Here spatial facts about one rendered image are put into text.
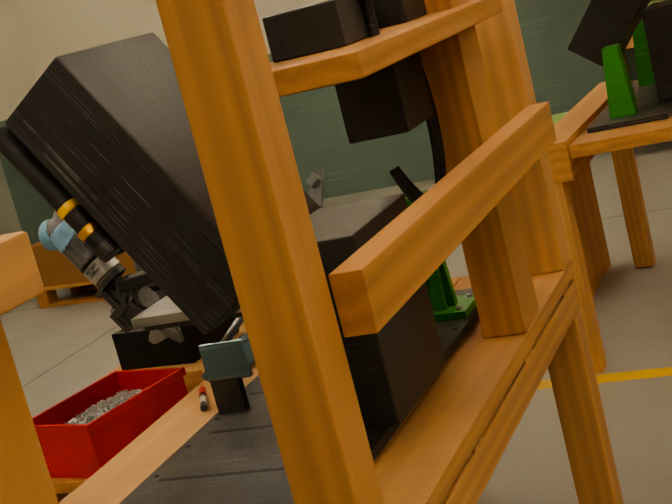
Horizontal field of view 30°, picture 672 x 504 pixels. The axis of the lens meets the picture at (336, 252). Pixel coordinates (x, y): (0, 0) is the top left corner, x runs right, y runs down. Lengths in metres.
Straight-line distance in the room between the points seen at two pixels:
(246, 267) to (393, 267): 0.25
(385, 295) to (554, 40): 7.93
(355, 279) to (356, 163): 8.55
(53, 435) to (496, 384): 0.94
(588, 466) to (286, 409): 1.58
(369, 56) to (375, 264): 0.33
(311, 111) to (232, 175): 8.68
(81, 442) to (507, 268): 0.93
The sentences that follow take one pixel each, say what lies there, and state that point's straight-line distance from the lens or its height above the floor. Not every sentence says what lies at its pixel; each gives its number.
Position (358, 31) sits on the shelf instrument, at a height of 1.55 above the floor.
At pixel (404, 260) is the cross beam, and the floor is 1.24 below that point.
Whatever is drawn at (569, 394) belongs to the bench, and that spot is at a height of 0.58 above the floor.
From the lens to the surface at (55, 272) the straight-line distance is 8.86.
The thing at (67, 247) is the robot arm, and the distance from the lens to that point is 2.75.
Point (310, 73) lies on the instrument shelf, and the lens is 1.82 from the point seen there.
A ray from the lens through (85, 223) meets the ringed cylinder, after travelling 2.24.
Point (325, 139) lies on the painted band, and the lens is 10.24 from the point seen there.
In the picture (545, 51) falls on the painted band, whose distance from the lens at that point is 9.59.
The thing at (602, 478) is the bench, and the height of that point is 0.35.
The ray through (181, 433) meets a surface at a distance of 2.42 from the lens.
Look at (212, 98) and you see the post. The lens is 1.55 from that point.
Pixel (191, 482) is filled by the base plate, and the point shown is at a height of 0.90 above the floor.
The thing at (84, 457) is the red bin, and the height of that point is 0.85.
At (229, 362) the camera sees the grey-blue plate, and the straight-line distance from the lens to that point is 2.42.
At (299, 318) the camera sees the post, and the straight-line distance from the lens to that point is 1.58.
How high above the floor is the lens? 1.63
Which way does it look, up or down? 12 degrees down
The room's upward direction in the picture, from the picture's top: 14 degrees counter-clockwise
